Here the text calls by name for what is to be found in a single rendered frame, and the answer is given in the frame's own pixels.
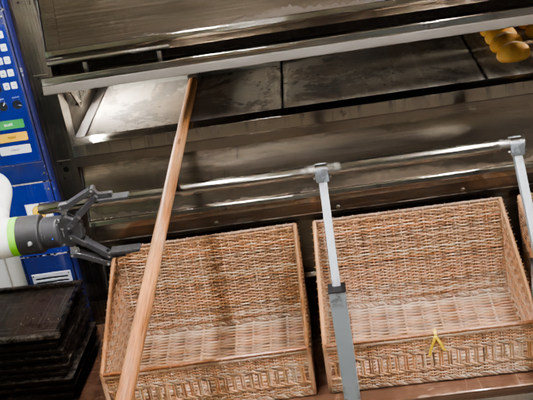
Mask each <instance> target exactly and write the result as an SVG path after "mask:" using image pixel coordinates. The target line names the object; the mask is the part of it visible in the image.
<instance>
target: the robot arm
mask: <svg viewBox="0 0 533 400"><path fill-rule="evenodd" d="M90 194H91V195H92V196H91V197H90V198H89V199H88V200H87V201H86V203H85V204H84V205H83V206H82V207H81V208H80V209H79V210H78V211H77V212H76V213H75V215H71V214H69V213H67V211H68V210H69V209H70V208H71V207H72V206H74V205H75V204H77V203H78V202H80V201H82V200H83V199H84V198H86V197H87V196H89V195H90ZM12 197H13V190H12V187H11V184H10V181H9V180H8V179H7V178H6V177H5V176H4V175H2V174H1V173H0V260H3V259H6V258H10V257H15V256H26V255H32V254H39V253H46V251H47V250H48V248H60V247H63V246H68V247H70V249H71V254H70V257H71V258H81V259H85V260H89V261H92V262H95V263H100V264H103V265H106V266H110V265H111V263H112V260H113V258H115V257H122V256H126V253H130V252H139V251H140V248H141V243H138V244H126V245H119V246H113V247H112V248H111V249H109V248H107V247H105V246H104V245H102V244H99V243H98V242H96V241H94V240H92V239H90V238H89V237H88V236H87V235H85V232H86V231H85V229H84V227H83V221H82V220H81V219H80V218H81V217H82V216H83V215H84V214H85V212H86V211H87V210H88V209H89V208H90V207H91V206H92V205H93V204H94V203H95V202H96V201H97V200H98V203H103V202H115V201H121V200H128V197H129V191H126V192H120V193H113V192H112V191H111V190H107V191H101V192H99V191H97V190H96V189H95V185H90V186H89V187H87V188H86V189H85V190H83V191H81V192H80V193H78V194H77V195H76V196H74V197H73V198H71V199H69V200H67V201H64V202H60V203H59V206H58V208H57V209H58V211H60V213H61V215H59V216H58V215H55V216H50V217H43V216H42V215H41V214H34V215H28V216H21V217H10V206H11V201H12ZM76 244H80V245H82V246H83V247H87V248H89V249H91V250H93V251H95V252H91V251H88V250H85V249H81V248H79V247H75V246H76Z"/></svg>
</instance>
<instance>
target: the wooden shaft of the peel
mask: <svg viewBox="0 0 533 400"><path fill-rule="evenodd" d="M196 89H197V79H196V78H194V77H192V78H189V80H188V83H187V88H186V93H185V98H184V101H183V104H182V111H181V114H180V118H179V122H178V128H177V132H176V136H175V139H174V146H173V149H172V153H171V159H170V163H169V167H168V170H167V177H166V180H165V183H164V188H163V194H162V198H161V201H160V205H159V211H158V215H157V218H156V222H155V228H154V232H153V236H152V239H151V246H150V249H149V253H148V259H147V263H146V267H145V270H144V277H143V280H142V284H141V288H140V294H139V297H138V301H137V305H136V311H135V315H134V318H133V322H132V328H131V333H130V336H129V339H128V346H127V349H126V353H125V359H124V363H123V367H122V370H121V377H120V380H119V384H118V388H117V394H116V397H115V400H133V397H134V393H135V389H136V382H137V378H138V374H139V370H140V362H141V358H142V354H143V350H144V343H145V339H146V335H147V331H148V323H149V319H150V315H151V308H152V304H153V300H154V296H155V289H156V284H157V280H158V276H159V269H160V264H161V261H162V257H163V250H164V245H165V241H166V237H167V230H168V225H169V221H170V217H171V211H172V206H173V202H174V195H175V191H176V186H177V182H178V175H179V172H180V167H181V163H182V156H183V152H184V148H185V143H186V136H187V132H188V128H189V124H190V117H191V113H192V109H193V104H194V97H195V93H196Z"/></svg>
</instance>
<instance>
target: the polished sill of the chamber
mask: <svg viewBox="0 0 533 400"><path fill-rule="evenodd" d="M522 94H533V73H527V74H522V75H511V76H505V77H500V78H494V79H483V80H478V81H472V82H466V83H456V84H450V85H444V86H438V87H428V88H422V89H416V90H406V91H400V92H394V93H388V94H378V95H372V96H366V97H361V98H350V99H344V100H339V101H333V102H322V103H317V104H311V105H305V106H295V107H289V108H283V109H277V110H267V111H261V112H255V113H245V114H239V115H233V116H227V117H217V118H211V119H205V120H200V121H190V124H189V128H188V132H187V136H186V142H191V141H197V140H208V139H213V138H219V137H230V136H235V135H241V134H247V133H257V132H263V131H269V130H276V129H286V128H292V127H298V126H303V125H314V124H320V123H325V122H331V121H342V120H347V119H354V118H360V117H370V116H376V115H382V114H388V113H398V112H404V111H410V110H420V109H426V108H432V107H438V106H449V105H454V104H460V103H466V102H476V101H482V100H488V99H494V98H504V97H510V96H517V95H522ZM177 128H178V124H172V125H161V126H156V127H150V128H144V129H134V130H128V131H122V132H116V133H106V134H100V135H94V136H88V137H78V138H75V140H74V142H73V144H72V146H71V147H72V150H73V153H74V157H75V158H79V157H84V156H95V155H101V154H106V153H113V152H123V151H129V150H135V149H141V148H151V147H157V146H163V145H169V144H174V139H175V136H176V132H177Z"/></svg>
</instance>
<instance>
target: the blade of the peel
mask: <svg viewBox="0 0 533 400"><path fill-rule="evenodd" d="M278 65H280V61H278V62H273V63H262V64H257V65H251V66H246V67H235V68H229V69H224V70H219V71H208V72H202V73H200V74H201V77H202V76H208V75H219V74H224V73H229V72H235V71H246V70H251V69H257V68H263V67H273V66H278ZM187 76H188V75H181V76H175V77H170V78H165V79H154V80H148V81H143V82H137V83H127V84H121V85H116V86H112V87H113V90H116V89H121V88H126V87H137V86H143V85H148V84H153V83H164V82H170V81H175V80H181V79H187Z"/></svg>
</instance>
